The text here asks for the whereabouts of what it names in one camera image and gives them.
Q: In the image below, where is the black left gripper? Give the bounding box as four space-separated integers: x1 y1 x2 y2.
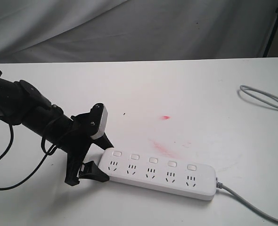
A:
64 112 112 186

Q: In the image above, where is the white five-socket power strip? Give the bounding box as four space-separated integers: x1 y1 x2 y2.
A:
98 148 217 201

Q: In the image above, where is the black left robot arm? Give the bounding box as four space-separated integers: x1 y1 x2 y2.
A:
0 70 113 186

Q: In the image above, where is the grey backdrop cloth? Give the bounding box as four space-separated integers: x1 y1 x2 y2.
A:
0 0 278 63

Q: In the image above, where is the black tripod stand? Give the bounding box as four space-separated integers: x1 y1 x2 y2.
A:
262 6 278 57

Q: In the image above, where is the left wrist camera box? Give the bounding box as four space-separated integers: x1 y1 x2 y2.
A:
89 103 108 140

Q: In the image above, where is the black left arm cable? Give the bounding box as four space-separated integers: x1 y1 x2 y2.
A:
0 115 74 190

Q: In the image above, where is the grey power cable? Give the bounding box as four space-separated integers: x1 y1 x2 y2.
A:
215 84 278 226

